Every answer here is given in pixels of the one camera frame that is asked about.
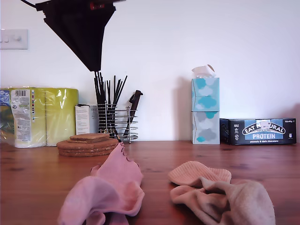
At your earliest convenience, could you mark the round cork trivet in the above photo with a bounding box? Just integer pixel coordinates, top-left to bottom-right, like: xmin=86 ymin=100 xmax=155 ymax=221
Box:
xmin=57 ymin=138 xmax=120 ymax=150
xmin=57 ymin=147 xmax=117 ymax=155
xmin=58 ymin=151 xmax=112 ymax=158

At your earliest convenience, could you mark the green kitchen roll pack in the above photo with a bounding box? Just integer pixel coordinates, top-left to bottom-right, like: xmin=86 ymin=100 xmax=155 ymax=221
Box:
xmin=0 ymin=86 xmax=80 ymax=149

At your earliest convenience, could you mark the blue cloud tissue box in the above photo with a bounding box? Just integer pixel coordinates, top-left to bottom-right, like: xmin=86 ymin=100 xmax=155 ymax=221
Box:
xmin=191 ymin=78 xmax=221 ymax=113

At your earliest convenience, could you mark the white tissue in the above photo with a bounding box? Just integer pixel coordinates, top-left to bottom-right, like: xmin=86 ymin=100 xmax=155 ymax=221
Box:
xmin=191 ymin=64 xmax=216 ymax=80

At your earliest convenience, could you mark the white light switch plate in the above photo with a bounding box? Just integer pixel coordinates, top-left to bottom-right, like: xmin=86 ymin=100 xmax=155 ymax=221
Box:
xmin=0 ymin=29 xmax=29 ymax=50

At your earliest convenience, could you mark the black handled knife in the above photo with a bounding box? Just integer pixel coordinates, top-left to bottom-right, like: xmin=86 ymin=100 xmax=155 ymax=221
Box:
xmin=123 ymin=90 xmax=144 ymax=138

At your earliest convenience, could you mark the small black brown pen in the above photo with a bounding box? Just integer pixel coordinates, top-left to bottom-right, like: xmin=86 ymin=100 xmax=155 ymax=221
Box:
xmin=114 ymin=127 xmax=123 ymax=144

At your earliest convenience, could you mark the thin black stick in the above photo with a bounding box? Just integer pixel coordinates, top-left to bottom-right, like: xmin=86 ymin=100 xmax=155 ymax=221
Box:
xmin=106 ymin=80 xmax=111 ymax=132
xmin=94 ymin=71 xmax=104 ymax=132
xmin=113 ymin=75 xmax=117 ymax=132
xmin=115 ymin=75 xmax=128 ymax=106
xmin=97 ymin=71 xmax=105 ymax=132
xmin=114 ymin=79 xmax=122 ymax=106

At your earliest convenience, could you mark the square cork coaster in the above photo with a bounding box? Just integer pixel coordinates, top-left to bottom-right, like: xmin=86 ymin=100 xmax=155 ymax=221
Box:
xmin=69 ymin=133 xmax=110 ymax=141
xmin=67 ymin=138 xmax=111 ymax=144

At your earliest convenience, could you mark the pink frilly cuff sock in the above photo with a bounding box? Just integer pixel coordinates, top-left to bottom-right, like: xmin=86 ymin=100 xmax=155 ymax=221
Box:
xmin=85 ymin=206 xmax=129 ymax=225
xmin=57 ymin=142 xmax=145 ymax=225

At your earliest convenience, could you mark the small white carton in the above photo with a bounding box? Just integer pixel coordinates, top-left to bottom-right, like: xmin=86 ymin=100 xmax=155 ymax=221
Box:
xmin=75 ymin=104 xmax=99 ymax=136

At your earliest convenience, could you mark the cream ribbed sock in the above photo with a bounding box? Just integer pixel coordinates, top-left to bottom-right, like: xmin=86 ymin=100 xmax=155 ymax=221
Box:
xmin=170 ymin=168 xmax=233 ymax=225
xmin=167 ymin=161 xmax=277 ymax=225

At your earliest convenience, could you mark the dark protein bar box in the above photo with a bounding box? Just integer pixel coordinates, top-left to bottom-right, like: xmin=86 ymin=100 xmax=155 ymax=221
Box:
xmin=219 ymin=118 xmax=297 ymax=146

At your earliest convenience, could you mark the chrome wire utensil holder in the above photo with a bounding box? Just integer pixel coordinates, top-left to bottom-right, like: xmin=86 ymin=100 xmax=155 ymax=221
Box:
xmin=97 ymin=100 xmax=139 ymax=143

